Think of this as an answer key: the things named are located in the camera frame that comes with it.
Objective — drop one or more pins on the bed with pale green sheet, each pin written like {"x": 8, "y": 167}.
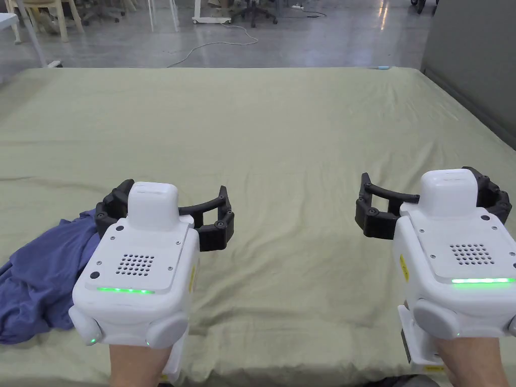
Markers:
{"x": 262, "y": 141}

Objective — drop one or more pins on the person's left hand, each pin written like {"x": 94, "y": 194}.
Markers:
{"x": 137, "y": 367}

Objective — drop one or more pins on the person's right hand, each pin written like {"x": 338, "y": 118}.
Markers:
{"x": 477, "y": 363}

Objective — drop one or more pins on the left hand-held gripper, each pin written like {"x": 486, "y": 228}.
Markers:
{"x": 137, "y": 250}

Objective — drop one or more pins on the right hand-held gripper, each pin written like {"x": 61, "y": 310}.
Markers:
{"x": 451, "y": 242}

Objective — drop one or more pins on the grey cabinet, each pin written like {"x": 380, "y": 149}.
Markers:
{"x": 471, "y": 52}

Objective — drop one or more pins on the dark blue shirt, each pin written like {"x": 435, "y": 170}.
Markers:
{"x": 40, "y": 274}

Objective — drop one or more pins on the white desk base with casters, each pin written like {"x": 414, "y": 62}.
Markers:
{"x": 207, "y": 18}

